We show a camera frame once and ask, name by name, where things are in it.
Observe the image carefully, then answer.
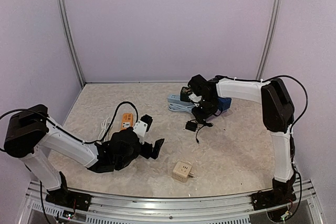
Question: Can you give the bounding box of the blue cube socket adapter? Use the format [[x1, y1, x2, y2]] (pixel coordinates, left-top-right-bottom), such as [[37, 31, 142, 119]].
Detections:
[[218, 98, 232, 111]]

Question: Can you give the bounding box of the dark green cube socket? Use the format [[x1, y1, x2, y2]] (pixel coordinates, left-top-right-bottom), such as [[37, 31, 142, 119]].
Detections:
[[180, 87, 193, 102]]

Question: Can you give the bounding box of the light blue power strip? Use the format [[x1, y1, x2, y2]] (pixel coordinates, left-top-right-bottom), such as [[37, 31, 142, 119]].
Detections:
[[167, 94, 194, 106]]

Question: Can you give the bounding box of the beige cube socket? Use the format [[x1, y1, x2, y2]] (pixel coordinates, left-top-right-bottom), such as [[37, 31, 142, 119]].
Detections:
[[172, 161, 195, 183]]

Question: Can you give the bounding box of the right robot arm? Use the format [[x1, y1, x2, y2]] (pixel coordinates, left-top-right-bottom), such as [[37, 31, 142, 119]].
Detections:
[[187, 74, 298, 184]]

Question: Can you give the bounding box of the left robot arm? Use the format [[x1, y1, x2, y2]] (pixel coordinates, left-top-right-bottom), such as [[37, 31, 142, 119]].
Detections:
[[1, 104, 164, 206]]

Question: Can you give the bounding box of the orange power strip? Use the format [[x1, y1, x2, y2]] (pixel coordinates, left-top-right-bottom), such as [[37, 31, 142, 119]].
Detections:
[[120, 113, 133, 130]]

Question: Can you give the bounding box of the black power adapter with cable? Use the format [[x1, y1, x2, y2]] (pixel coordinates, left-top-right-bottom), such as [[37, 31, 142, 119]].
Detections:
[[185, 120, 213, 144]]

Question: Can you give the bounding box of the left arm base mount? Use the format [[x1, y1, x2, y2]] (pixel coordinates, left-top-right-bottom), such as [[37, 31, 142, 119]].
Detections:
[[46, 188, 92, 211]]

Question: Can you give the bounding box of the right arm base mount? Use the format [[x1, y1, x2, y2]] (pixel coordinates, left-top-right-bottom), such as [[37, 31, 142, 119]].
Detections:
[[251, 176, 297, 210]]

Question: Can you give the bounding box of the aluminium front frame rail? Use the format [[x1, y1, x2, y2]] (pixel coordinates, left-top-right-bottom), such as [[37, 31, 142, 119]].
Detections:
[[18, 180, 323, 224]]

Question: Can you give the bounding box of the right aluminium corner post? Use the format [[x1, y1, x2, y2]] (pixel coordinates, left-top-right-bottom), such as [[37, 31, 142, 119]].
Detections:
[[255, 0, 281, 80]]

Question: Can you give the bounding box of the aluminium corner post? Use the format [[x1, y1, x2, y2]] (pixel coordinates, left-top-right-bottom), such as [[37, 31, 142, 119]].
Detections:
[[255, 0, 281, 80], [57, 0, 87, 88]]

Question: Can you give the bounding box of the left aluminium corner post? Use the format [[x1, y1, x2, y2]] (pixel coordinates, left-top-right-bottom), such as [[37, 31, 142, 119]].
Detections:
[[57, 0, 87, 88]]

